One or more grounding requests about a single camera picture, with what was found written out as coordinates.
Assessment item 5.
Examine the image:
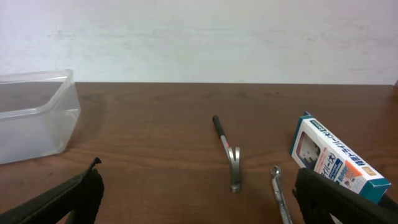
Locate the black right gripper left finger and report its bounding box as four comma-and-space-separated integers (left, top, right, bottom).
1, 157, 104, 224

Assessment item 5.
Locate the white teal screwdriver box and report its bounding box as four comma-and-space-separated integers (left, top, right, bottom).
290, 112, 391, 203

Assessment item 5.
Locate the clear plastic container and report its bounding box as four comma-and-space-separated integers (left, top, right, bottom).
1, 70, 81, 164

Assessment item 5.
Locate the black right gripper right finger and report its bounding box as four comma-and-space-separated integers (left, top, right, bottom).
292, 168, 397, 224

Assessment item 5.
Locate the small claw hammer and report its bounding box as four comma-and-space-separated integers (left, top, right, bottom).
212, 115, 241, 193

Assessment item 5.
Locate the silver ring wrench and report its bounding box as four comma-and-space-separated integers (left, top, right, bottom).
270, 166, 293, 224

